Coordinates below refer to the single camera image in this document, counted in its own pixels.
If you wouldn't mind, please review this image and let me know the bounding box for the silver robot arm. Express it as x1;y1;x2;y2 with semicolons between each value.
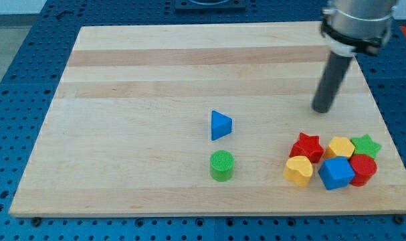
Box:
320;0;398;58

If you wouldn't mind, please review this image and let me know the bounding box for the blue triangle block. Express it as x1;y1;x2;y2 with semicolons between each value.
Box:
211;110;233;141

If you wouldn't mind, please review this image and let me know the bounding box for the green cylinder block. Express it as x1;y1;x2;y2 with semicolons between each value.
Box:
209;150;235;182

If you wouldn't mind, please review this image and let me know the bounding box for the light wooden board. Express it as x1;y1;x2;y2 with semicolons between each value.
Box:
9;21;406;218

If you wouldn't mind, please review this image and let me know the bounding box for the yellow heart block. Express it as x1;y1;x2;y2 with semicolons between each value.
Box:
283;155;314;187

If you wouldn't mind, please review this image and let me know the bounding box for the red star block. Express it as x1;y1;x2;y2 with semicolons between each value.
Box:
289;132;324;163

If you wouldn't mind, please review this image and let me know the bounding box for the yellow hexagon block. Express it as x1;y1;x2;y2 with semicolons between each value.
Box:
324;137;355;159

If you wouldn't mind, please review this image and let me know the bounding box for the blue cube block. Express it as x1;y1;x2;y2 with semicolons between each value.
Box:
318;156;355;190

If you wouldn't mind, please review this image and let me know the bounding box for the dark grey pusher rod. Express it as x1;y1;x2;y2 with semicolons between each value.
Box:
312;52;352;113

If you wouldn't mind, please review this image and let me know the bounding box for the green star block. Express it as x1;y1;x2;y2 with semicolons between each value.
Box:
350;134;382;159

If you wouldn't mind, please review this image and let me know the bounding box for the red cylinder block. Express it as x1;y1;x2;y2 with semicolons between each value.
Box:
349;154;377;187

